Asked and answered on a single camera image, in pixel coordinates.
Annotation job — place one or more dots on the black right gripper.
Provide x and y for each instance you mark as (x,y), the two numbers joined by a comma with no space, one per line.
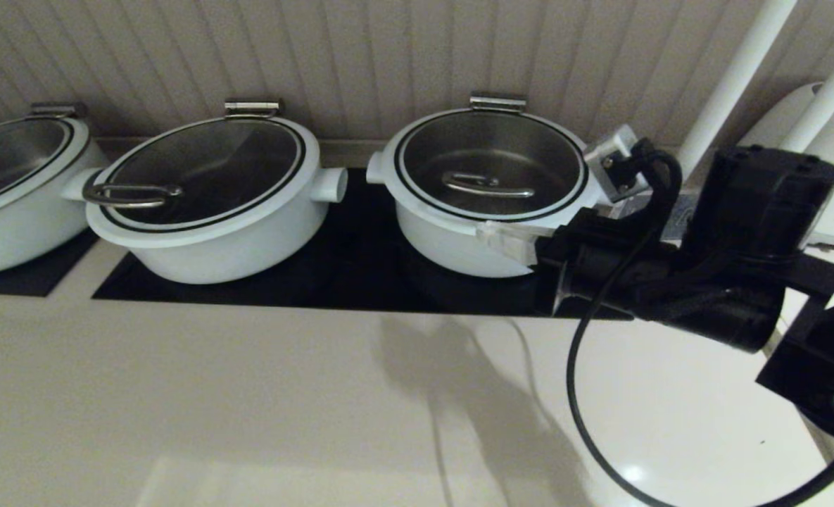
(614,267)

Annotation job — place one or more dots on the white pot steel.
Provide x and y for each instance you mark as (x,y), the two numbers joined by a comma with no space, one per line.
(234,253)
(15,239)
(445,246)

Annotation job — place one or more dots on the glass pot lid white rim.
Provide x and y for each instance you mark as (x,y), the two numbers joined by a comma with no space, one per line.
(487,148)
(1,155)
(205,169)

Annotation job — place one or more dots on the large black glass hob panel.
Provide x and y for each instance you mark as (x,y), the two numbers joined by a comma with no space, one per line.
(360,282)

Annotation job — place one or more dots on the small acrylic sign card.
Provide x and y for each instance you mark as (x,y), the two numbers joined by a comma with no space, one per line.
(680,210)

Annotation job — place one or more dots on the small black glass hob panel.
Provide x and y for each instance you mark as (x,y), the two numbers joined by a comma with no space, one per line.
(29,278)

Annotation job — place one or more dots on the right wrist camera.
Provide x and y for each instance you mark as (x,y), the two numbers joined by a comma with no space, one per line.
(610,162)

